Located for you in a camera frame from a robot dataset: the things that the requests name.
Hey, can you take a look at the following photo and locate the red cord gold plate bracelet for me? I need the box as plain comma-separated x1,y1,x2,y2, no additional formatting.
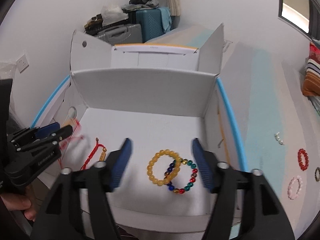
80,137,108,171

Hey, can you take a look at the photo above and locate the person left hand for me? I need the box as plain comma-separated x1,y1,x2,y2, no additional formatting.
1,185,38,222

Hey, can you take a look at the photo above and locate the white blue cardboard box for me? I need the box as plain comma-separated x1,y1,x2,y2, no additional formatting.
33,25,247,233

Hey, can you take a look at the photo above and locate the white wall socket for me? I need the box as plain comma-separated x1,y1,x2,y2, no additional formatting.
16,53,29,73

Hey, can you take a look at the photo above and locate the dark window frame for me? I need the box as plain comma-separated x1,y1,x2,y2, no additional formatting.
278,0,319,40

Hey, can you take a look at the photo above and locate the striped bed sheet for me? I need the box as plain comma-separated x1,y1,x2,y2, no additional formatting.
220,39,319,239

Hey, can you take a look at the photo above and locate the red bead bracelet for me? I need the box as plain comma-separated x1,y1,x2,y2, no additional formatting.
297,148,310,172

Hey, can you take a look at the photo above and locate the teal suitcase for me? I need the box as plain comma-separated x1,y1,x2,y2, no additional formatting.
136,7,172,43

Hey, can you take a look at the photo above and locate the striped pillow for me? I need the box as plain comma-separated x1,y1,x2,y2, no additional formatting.
302,42,320,96

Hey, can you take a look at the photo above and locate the pink bead bracelet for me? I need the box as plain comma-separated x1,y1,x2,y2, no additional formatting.
286,175,303,201

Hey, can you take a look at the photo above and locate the yellow bead bracelet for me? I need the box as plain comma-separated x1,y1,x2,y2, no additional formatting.
146,148,183,186

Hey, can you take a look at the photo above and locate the multicolour bead bracelet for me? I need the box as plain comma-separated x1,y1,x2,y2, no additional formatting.
163,157,199,195

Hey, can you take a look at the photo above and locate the grey suitcase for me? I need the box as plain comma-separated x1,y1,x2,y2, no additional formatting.
95,24,143,45

